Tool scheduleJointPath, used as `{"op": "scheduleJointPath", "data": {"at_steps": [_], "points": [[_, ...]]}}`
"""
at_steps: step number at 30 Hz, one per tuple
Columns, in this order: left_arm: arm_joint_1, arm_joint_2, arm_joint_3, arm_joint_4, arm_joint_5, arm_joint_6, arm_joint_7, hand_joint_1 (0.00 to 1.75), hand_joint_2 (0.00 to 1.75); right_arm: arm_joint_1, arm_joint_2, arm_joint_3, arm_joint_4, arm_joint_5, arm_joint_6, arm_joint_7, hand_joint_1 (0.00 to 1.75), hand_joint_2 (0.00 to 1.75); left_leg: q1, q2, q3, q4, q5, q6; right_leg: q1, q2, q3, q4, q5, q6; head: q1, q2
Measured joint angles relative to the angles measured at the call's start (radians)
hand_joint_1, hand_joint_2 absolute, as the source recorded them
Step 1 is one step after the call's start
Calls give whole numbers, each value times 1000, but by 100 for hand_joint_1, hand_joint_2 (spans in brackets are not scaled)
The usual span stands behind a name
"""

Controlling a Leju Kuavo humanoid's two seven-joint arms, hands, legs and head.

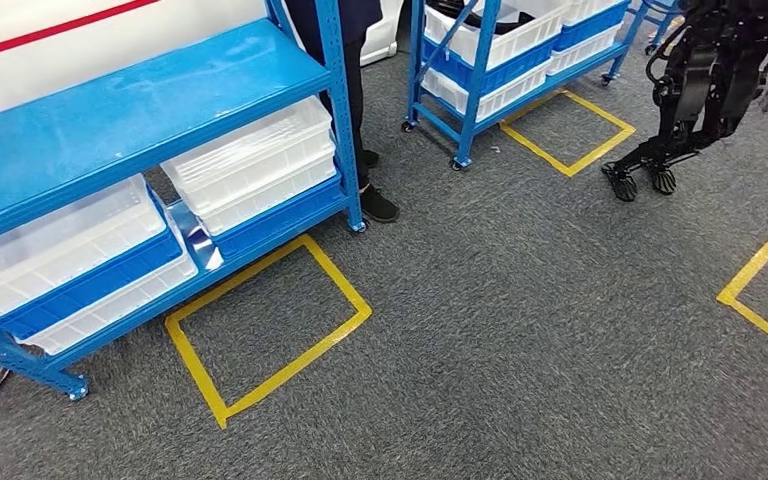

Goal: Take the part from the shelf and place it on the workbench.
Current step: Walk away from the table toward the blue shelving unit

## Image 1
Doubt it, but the blue metal shelf rack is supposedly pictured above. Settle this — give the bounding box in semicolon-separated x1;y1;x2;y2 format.
401;0;654;172
0;0;369;403

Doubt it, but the black plastic car part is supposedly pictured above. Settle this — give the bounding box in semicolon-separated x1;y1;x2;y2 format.
433;0;539;36

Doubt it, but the clear plastic bin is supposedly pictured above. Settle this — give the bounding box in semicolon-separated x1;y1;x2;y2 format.
0;173;169;325

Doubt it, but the person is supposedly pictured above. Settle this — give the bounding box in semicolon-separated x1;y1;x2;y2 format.
283;0;402;225

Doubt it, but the white plastic bin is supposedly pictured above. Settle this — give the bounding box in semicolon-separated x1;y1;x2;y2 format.
423;0;567;71
421;62;552;124
559;0;614;28
160;95;338;210
546;23;624;76
191;155;340;238
16;251;200;358

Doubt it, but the black humanoid robot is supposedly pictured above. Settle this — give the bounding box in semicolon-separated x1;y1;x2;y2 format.
599;0;768;204

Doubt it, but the white car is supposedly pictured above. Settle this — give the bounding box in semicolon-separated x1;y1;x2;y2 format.
0;0;406;127

